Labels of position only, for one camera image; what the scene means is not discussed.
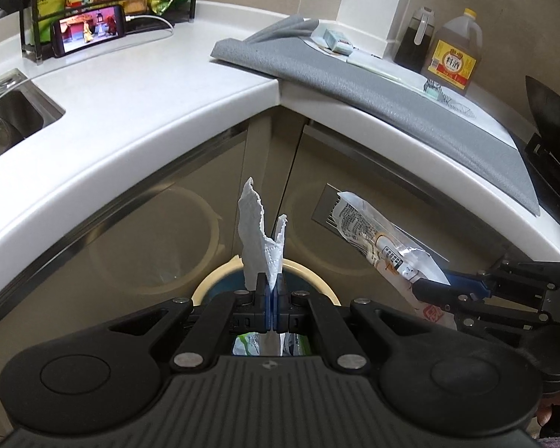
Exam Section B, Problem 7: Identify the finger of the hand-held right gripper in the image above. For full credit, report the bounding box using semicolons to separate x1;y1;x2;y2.
443;261;560;313
411;279;554;337

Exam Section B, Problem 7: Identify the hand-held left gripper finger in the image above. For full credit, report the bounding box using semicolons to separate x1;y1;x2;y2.
103;272;273;370
271;272;442;370

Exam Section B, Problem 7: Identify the green snack wrapper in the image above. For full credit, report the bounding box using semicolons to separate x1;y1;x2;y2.
232;332;262;356

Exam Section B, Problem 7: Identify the blue trash bin cream rim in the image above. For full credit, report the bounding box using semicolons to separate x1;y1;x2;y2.
190;254;342;358

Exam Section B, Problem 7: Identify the white silver snack wrapper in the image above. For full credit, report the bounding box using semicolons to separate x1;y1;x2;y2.
333;190;458;332

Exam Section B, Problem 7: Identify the white tissue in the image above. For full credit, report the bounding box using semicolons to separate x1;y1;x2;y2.
236;177;290;358

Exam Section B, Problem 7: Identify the beige cabinet door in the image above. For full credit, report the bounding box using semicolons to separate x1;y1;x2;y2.
280;124;509;309
0;124;250;448

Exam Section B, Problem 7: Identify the black stove top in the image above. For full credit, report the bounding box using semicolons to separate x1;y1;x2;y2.
513;131;560;262

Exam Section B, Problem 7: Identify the grey counter mat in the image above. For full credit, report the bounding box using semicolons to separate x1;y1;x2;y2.
210;15;542;218

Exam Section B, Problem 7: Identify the black wok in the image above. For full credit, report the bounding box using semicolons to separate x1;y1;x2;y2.
525;75;560;150

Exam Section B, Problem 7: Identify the cooking wine jug yellow label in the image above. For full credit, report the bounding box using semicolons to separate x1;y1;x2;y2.
422;8;483;96

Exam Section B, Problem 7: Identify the dark oil dispenser bottle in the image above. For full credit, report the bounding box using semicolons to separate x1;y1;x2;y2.
394;7;437;73

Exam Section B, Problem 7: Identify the light blue packet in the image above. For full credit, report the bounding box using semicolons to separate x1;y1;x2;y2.
323;28;355;54

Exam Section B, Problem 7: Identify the stainless steel sink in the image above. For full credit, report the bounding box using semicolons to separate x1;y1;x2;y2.
0;69;66;169

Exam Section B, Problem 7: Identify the black smartphone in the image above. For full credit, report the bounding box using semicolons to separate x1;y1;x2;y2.
51;4;127;58

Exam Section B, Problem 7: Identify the white charging cable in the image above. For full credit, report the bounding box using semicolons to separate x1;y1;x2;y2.
124;15;174;38

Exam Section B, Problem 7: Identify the black wire rack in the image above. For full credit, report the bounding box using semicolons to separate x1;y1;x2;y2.
19;0;201;63

